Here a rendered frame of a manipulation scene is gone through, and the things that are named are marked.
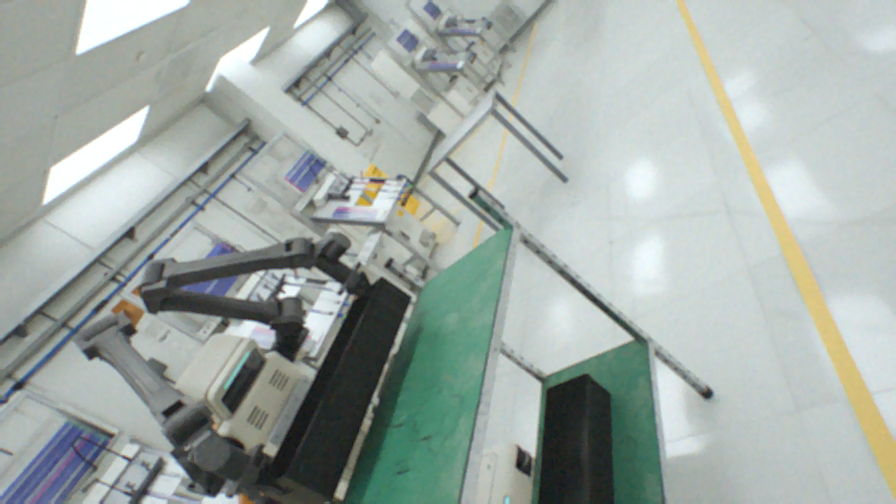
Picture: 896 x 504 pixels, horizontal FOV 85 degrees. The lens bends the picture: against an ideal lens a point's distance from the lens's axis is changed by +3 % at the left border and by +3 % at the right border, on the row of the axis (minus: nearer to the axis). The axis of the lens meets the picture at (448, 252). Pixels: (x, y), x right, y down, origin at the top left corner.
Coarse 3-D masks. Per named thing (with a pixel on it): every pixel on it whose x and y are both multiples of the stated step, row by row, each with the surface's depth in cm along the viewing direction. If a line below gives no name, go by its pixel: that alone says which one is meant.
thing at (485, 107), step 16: (496, 96) 366; (480, 112) 345; (496, 112) 332; (512, 112) 372; (464, 128) 355; (512, 128) 337; (528, 128) 378; (448, 144) 366; (528, 144) 342; (544, 144) 384; (432, 160) 377; (448, 160) 400; (544, 160) 348; (560, 160) 390; (432, 176) 365; (464, 176) 407; (560, 176) 354; (496, 224) 387
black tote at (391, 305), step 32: (384, 288) 136; (352, 320) 144; (384, 320) 130; (352, 352) 119; (384, 352) 125; (320, 384) 128; (352, 384) 115; (320, 416) 107; (352, 416) 111; (288, 448) 116; (320, 448) 103; (352, 448) 108; (288, 480) 98; (320, 480) 100
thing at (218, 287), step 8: (216, 248) 359; (224, 248) 363; (208, 256) 352; (216, 280) 347; (224, 280) 351; (232, 280) 355; (184, 288) 331; (192, 288) 334; (200, 288) 338; (208, 288) 341; (216, 288) 345; (224, 288) 348
